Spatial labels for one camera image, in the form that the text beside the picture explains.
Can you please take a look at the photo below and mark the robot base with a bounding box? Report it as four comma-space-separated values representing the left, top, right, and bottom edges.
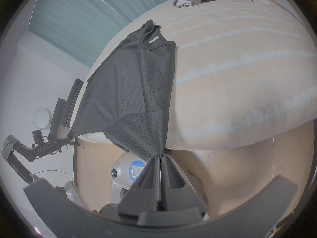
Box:
56, 150, 209, 216

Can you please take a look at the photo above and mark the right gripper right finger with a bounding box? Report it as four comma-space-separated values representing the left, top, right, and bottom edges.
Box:
161, 153, 208, 216

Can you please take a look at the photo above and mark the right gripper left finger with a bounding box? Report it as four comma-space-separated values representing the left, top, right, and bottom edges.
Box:
118, 155, 161, 218

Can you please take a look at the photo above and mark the bed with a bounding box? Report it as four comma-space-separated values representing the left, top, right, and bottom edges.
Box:
74, 0, 317, 151

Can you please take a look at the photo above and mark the round white wall disc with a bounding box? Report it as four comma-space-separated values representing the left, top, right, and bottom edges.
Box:
32, 108, 52, 130

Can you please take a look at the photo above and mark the black T-shirt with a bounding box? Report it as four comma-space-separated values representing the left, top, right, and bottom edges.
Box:
67, 19, 177, 159

